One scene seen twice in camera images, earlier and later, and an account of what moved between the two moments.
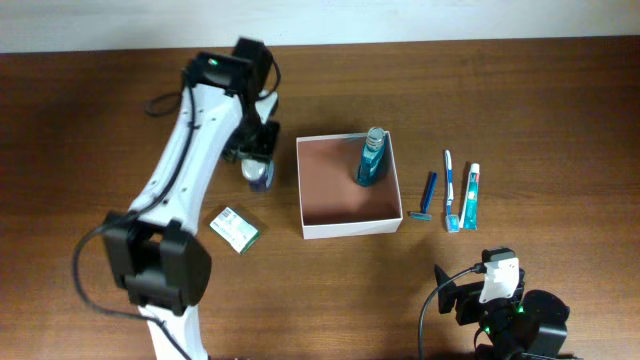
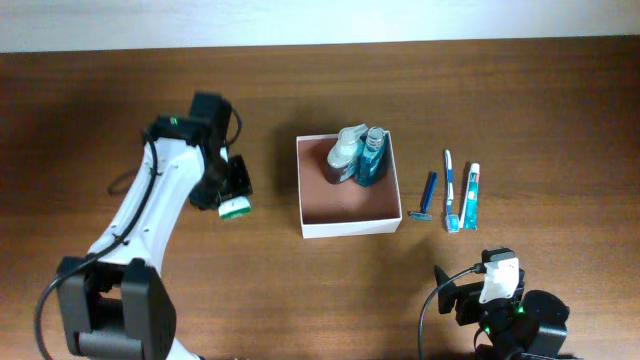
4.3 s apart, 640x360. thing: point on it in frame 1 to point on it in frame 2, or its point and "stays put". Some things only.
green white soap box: (234, 230) to (235, 208)
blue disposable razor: (425, 215) stays put
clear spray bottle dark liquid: (258, 174) to (341, 157)
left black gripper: (257, 150) to (238, 178)
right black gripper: (452, 295) stays put
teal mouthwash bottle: (372, 158) stays put
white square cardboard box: (333, 203) stays put
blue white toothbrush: (452, 221) stays put
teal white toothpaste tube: (470, 214) stays put
